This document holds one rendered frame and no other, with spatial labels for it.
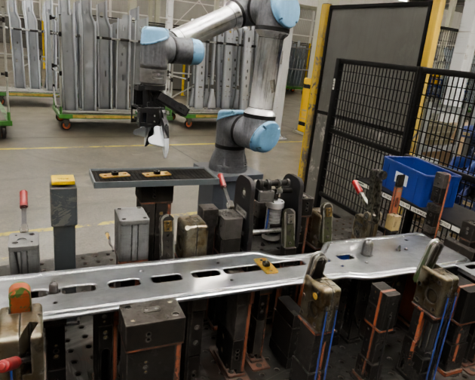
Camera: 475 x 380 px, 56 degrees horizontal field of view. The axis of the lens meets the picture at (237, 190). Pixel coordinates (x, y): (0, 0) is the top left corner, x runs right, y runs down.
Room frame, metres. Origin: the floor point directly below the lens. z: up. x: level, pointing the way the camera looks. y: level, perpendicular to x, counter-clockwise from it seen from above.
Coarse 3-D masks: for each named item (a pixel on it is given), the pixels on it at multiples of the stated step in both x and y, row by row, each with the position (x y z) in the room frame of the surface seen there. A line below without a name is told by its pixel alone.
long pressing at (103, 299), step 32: (192, 256) 1.09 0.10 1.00; (224, 256) 1.12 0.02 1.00; (256, 256) 1.14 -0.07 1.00; (288, 256) 1.15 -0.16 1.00; (352, 256) 1.21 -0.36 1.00; (384, 256) 1.23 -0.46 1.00; (416, 256) 1.25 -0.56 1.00; (448, 256) 1.28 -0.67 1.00; (0, 288) 0.85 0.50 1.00; (32, 288) 0.87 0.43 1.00; (64, 288) 0.89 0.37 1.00; (96, 288) 0.90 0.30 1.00; (128, 288) 0.91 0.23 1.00; (160, 288) 0.92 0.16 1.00; (192, 288) 0.94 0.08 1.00; (224, 288) 0.95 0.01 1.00; (256, 288) 0.97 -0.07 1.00
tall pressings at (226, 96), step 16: (224, 32) 9.34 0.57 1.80; (240, 32) 9.51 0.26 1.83; (256, 32) 9.47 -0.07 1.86; (208, 48) 9.36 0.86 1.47; (224, 48) 9.32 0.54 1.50; (240, 48) 9.50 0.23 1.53; (256, 48) 9.44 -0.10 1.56; (208, 64) 9.40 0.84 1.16; (224, 64) 9.29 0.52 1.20; (192, 80) 9.16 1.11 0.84; (224, 80) 9.26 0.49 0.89; (240, 80) 9.25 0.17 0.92; (192, 96) 9.10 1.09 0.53; (208, 96) 9.11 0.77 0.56; (224, 96) 9.23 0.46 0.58; (240, 96) 9.23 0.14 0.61
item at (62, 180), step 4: (52, 176) 1.18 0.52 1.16; (56, 176) 1.19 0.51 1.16; (60, 176) 1.19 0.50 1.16; (64, 176) 1.20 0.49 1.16; (68, 176) 1.20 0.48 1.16; (72, 176) 1.20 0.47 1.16; (52, 180) 1.15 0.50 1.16; (56, 180) 1.16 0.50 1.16; (60, 180) 1.16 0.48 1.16; (64, 180) 1.16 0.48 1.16; (68, 180) 1.17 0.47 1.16; (72, 180) 1.17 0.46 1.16; (52, 184) 1.15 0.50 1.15; (56, 184) 1.15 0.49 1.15; (60, 184) 1.15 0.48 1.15; (64, 184) 1.16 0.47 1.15; (68, 184) 1.16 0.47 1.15; (72, 184) 1.17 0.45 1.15
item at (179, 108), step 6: (162, 96) 1.28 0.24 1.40; (168, 96) 1.30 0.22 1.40; (162, 102) 1.29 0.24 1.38; (168, 102) 1.30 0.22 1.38; (174, 102) 1.31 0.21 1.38; (174, 108) 1.31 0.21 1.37; (180, 108) 1.32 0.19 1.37; (186, 108) 1.33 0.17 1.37; (180, 114) 1.33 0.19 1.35; (186, 114) 1.33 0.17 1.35
